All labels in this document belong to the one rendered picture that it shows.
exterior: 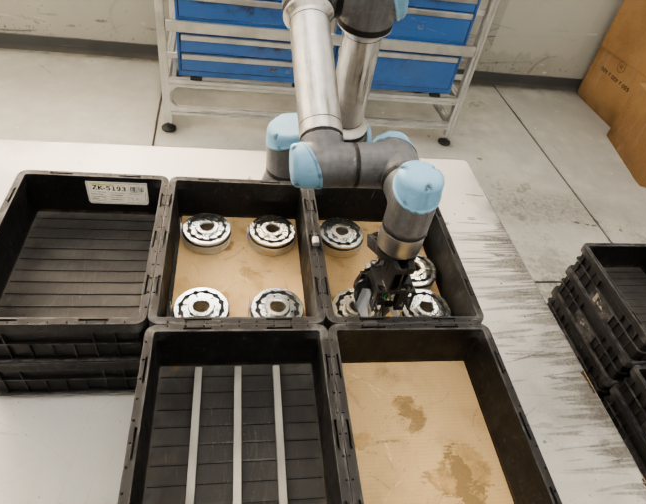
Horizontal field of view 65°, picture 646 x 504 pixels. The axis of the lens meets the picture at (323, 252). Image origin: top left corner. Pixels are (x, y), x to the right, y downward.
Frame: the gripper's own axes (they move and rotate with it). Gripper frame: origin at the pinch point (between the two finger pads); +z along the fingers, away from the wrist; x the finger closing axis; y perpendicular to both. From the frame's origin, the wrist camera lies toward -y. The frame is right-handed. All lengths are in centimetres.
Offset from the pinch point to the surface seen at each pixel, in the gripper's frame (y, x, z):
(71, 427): 13, -56, 15
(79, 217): -30, -60, 2
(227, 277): -11.4, -28.1, 1.9
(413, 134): -204, 93, 85
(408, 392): 17.6, 3.3, 2.0
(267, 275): -11.7, -19.8, 1.9
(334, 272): -12.1, -5.2, 2.0
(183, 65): -200, -45, 47
